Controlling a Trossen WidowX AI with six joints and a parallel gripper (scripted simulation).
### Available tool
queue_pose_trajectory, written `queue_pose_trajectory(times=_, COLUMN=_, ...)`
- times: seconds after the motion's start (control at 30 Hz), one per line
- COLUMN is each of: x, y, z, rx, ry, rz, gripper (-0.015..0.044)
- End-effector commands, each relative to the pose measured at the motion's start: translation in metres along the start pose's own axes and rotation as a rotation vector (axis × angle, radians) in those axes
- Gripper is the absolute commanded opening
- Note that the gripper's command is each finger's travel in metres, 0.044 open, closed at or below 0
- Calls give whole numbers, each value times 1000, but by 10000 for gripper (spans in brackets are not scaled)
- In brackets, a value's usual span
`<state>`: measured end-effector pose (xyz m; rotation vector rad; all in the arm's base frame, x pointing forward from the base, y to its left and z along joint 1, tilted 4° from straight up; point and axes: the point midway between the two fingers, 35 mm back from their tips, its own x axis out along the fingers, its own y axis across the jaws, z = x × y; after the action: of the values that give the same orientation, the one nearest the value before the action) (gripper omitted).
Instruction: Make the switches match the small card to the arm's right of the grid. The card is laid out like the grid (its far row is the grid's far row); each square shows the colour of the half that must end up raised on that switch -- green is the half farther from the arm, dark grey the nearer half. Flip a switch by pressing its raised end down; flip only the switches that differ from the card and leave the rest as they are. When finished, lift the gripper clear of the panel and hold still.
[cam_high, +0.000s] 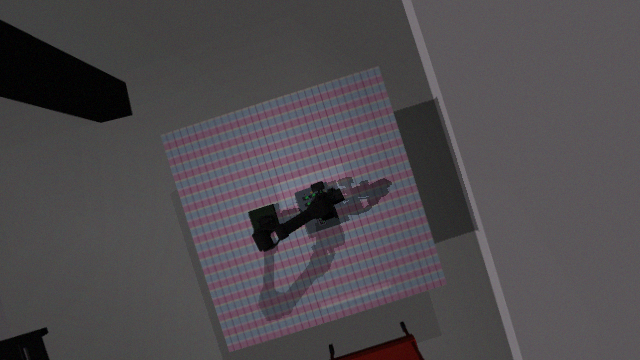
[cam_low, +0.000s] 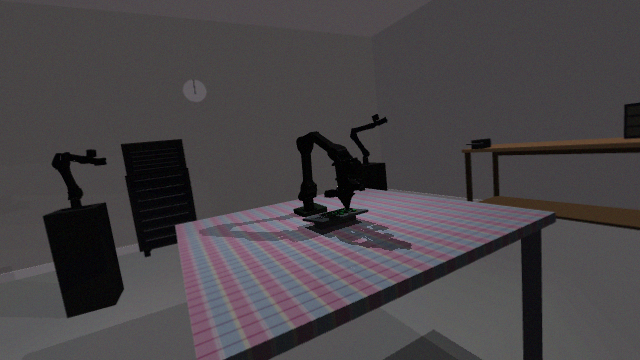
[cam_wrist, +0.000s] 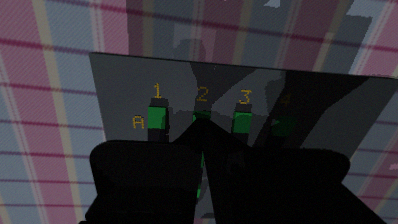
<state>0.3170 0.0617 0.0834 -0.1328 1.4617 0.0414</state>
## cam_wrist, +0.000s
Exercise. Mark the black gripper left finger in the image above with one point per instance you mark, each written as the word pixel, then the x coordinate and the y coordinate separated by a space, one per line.
pixel 131 163

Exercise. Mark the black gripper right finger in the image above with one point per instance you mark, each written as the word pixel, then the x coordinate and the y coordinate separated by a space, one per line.
pixel 234 170

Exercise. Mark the dark grey switch panel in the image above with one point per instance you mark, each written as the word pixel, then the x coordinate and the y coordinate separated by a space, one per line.
pixel 156 99

